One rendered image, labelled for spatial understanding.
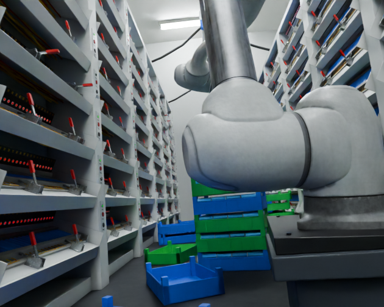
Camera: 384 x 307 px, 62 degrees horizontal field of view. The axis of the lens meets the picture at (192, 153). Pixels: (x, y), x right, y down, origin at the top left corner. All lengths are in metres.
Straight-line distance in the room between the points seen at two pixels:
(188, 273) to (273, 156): 0.89
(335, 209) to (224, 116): 0.27
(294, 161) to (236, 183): 0.11
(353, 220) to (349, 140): 0.14
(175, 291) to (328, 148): 0.66
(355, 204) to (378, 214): 0.04
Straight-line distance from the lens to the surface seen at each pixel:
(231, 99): 0.60
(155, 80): 3.65
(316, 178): 0.63
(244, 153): 0.56
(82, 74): 1.46
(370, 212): 0.66
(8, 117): 0.86
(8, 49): 0.93
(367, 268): 0.58
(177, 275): 1.37
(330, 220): 0.65
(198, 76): 1.34
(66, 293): 1.18
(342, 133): 0.64
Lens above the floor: 0.30
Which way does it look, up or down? 9 degrees up
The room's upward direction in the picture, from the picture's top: 5 degrees counter-clockwise
